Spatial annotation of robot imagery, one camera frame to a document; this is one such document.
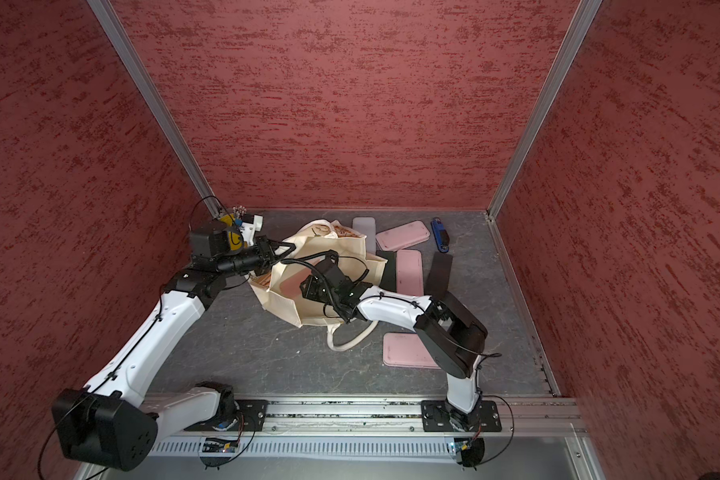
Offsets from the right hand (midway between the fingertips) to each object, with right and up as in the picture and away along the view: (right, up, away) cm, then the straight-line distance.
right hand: (305, 292), depth 86 cm
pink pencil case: (-3, +2, -4) cm, 5 cm away
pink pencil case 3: (+31, +17, +24) cm, 42 cm away
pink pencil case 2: (+30, -17, -2) cm, 34 cm away
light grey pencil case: (+18, +20, +28) cm, 39 cm away
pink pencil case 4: (+33, +4, +15) cm, 36 cm away
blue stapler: (+47, +18, +24) cm, 55 cm away
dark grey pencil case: (+44, +3, +17) cm, 47 cm away
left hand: (0, +12, -13) cm, 18 cm away
